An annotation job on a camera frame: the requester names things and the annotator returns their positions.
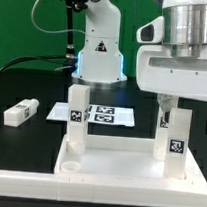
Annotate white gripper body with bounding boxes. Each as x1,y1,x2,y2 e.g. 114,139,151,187
136,45,207,102

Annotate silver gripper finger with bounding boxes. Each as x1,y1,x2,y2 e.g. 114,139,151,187
157,93,173,122

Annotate white desk top tray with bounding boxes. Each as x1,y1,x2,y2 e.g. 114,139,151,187
53,131,207,186

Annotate white marker tag plate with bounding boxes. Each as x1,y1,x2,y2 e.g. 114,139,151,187
46,102,135,127

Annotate white L-shaped corner fence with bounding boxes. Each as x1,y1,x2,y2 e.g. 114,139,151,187
0,128,207,207

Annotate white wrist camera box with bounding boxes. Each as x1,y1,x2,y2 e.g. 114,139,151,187
136,16,165,44

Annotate black cable bundle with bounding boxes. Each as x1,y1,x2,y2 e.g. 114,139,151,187
0,51,78,83

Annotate black camera stand pole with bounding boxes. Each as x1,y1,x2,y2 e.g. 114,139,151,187
62,0,101,74

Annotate grey looped cable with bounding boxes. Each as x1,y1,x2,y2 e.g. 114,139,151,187
29,0,89,37

